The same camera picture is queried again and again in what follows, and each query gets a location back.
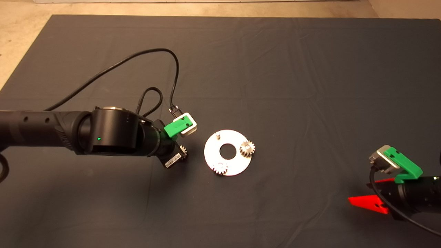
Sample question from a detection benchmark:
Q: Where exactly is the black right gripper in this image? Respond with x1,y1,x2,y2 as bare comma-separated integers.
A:
348,178,407,221

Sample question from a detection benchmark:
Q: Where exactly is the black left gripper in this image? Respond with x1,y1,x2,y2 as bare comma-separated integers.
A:
157,139,188,169

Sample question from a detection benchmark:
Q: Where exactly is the small steel planetary gear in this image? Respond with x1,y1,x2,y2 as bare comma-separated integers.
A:
240,141,256,158

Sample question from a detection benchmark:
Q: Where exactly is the round metal carrier plate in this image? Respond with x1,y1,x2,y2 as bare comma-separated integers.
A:
204,130,253,176

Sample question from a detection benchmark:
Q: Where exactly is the dark grey table cloth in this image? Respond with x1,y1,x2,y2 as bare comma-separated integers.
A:
0,14,441,248

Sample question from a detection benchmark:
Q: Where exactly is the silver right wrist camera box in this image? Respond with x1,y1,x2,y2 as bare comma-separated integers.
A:
369,145,401,174

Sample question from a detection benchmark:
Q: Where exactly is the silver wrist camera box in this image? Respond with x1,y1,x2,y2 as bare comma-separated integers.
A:
172,112,198,137
369,145,401,174

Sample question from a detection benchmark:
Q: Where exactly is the green left camera mount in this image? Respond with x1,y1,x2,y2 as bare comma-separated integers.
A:
164,115,192,140

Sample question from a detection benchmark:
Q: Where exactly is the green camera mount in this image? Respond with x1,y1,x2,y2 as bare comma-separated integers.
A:
384,146,423,184
164,115,192,140

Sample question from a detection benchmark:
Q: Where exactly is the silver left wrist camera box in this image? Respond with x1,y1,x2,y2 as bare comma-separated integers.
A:
172,112,198,137

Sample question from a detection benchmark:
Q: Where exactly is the green right camera mount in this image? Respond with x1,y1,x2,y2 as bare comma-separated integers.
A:
384,146,423,184

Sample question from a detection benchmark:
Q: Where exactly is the black right camera cable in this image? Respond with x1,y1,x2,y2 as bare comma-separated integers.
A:
369,167,441,237

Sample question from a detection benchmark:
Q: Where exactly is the braided black left gripper cable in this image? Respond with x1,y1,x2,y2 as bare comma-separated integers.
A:
135,87,163,119

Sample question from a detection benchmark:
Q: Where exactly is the smooth black left camera cable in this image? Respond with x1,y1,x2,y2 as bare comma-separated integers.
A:
45,48,181,116

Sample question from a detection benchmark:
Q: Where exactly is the thick braided black arm cable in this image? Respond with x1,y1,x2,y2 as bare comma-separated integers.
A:
0,153,9,183

